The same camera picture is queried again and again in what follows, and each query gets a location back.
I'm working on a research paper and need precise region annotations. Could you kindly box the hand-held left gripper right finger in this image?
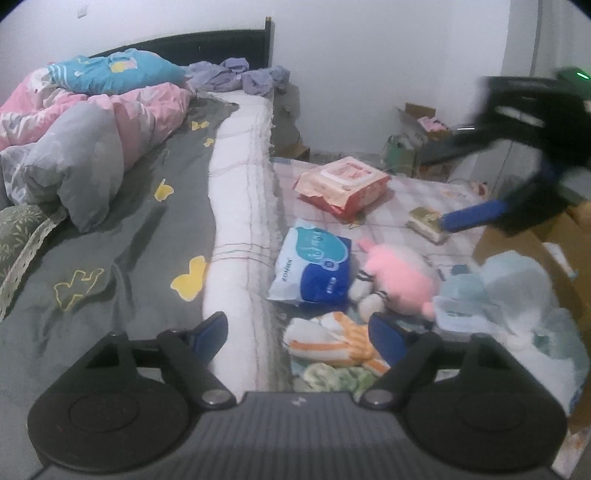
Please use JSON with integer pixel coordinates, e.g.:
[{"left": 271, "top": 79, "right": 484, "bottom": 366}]
[{"left": 359, "top": 311, "right": 532, "bottom": 409}]

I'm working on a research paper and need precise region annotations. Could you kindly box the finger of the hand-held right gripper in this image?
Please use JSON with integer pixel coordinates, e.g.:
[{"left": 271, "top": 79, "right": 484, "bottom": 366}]
[
  {"left": 441, "top": 168, "right": 575, "bottom": 237},
  {"left": 416, "top": 124, "right": 502, "bottom": 164}
]

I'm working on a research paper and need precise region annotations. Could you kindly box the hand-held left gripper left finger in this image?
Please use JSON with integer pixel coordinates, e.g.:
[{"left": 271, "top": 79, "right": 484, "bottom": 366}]
[{"left": 69, "top": 311, "right": 238, "bottom": 409}]

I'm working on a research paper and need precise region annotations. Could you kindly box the gold tissue pack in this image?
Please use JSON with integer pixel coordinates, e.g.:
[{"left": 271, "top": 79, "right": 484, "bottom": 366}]
[{"left": 406, "top": 207, "right": 451, "bottom": 244}]

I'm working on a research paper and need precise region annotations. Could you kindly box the orange white striped cloth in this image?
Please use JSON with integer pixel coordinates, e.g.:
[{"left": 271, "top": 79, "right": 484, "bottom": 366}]
[{"left": 281, "top": 311, "right": 391, "bottom": 374}]

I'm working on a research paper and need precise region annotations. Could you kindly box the large cardboard box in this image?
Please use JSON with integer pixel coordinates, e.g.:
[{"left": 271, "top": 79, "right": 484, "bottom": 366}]
[{"left": 473, "top": 200, "right": 591, "bottom": 476}]

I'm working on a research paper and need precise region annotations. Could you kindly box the white printed plastic bag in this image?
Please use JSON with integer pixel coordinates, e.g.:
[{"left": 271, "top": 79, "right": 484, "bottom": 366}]
[{"left": 431, "top": 249, "right": 589, "bottom": 407}]

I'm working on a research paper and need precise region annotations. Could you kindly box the pink packet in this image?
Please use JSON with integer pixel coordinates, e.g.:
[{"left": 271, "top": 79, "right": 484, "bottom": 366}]
[{"left": 418, "top": 115, "right": 451, "bottom": 134}]

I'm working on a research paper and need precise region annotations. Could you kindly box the small cardboard box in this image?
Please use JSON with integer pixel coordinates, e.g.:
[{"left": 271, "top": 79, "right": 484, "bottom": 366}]
[{"left": 396, "top": 104, "right": 455, "bottom": 178}]

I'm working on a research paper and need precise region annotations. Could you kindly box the green bag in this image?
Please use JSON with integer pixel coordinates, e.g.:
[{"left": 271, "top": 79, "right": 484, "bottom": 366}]
[{"left": 381, "top": 134, "right": 421, "bottom": 176}]

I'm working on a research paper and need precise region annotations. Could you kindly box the pink plush toy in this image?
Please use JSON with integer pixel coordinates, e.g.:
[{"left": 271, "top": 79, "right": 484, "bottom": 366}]
[{"left": 348, "top": 237, "right": 446, "bottom": 324}]

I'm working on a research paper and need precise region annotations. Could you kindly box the green crumpled cloth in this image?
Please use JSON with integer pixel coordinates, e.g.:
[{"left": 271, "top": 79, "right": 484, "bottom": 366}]
[{"left": 295, "top": 362, "right": 379, "bottom": 398}]

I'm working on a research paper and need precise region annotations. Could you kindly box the blue and white tissue pack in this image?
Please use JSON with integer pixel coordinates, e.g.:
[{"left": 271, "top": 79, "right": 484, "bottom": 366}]
[{"left": 267, "top": 218, "right": 354, "bottom": 308}]

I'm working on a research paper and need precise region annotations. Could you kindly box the pink wet wipes pack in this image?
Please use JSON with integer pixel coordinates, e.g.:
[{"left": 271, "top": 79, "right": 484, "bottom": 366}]
[{"left": 293, "top": 156, "right": 392, "bottom": 220}]

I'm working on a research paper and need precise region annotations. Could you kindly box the white mattress pad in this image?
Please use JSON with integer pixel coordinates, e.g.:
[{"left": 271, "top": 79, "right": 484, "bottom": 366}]
[{"left": 203, "top": 90, "right": 278, "bottom": 398}]

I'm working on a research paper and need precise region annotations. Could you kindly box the grey bed sheet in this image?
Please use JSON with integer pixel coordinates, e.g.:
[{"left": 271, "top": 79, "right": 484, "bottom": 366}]
[{"left": 0, "top": 90, "right": 241, "bottom": 425}]

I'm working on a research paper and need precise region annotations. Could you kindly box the grey hanging cloth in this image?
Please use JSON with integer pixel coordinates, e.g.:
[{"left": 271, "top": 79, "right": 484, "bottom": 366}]
[{"left": 270, "top": 83, "right": 303, "bottom": 158}]

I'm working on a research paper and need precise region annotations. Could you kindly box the green leaf-print lace pillow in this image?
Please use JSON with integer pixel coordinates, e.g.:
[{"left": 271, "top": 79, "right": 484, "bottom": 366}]
[{"left": 0, "top": 203, "right": 68, "bottom": 319}]

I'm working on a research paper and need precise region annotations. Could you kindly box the pink and grey quilt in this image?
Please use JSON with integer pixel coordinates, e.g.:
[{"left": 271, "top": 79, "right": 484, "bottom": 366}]
[{"left": 0, "top": 69, "right": 195, "bottom": 232}]

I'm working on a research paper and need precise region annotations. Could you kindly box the purple clothes pile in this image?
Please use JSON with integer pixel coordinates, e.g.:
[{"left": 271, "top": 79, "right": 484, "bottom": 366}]
[{"left": 185, "top": 58, "right": 291, "bottom": 97}]

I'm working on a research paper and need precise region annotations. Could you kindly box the dark bed headboard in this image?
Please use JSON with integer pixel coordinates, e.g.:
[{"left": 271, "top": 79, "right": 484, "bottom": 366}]
[{"left": 90, "top": 16, "right": 275, "bottom": 70}]

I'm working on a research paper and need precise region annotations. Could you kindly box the blue printed pillow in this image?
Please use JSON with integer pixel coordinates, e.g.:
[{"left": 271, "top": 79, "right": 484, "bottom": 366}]
[{"left": 46, "top": 50, "right": 188, "bottom": 95}]

